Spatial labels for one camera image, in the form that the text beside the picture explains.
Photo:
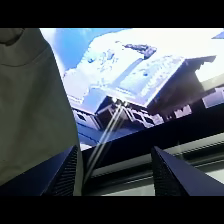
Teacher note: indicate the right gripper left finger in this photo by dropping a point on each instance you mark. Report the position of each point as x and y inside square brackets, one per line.
[50, 176]

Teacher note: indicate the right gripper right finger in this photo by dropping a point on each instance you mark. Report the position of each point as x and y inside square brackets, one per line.
[180, 176]

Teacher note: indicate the olive T-shirt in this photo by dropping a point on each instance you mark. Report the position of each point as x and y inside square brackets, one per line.
[30, 110]

